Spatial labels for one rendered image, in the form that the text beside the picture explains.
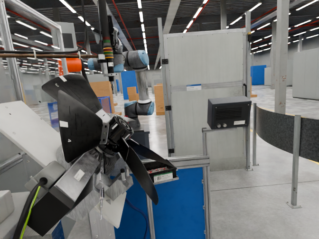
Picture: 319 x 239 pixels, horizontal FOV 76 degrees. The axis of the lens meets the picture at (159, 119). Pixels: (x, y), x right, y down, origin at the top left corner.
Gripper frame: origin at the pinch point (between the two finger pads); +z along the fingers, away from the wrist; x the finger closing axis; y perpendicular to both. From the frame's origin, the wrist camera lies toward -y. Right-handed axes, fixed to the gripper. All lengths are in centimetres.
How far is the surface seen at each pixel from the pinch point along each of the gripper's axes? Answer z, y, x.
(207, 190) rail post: -38, 106, -53
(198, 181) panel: -39, 99, -47
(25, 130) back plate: 14, 40, 34
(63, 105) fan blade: 34.2, 29.8, 8.4
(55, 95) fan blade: 9.8, 27.1, 21.5
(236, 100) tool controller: -35, 41, -74
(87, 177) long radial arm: 31, 55, 6
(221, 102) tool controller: -34, 42, -64
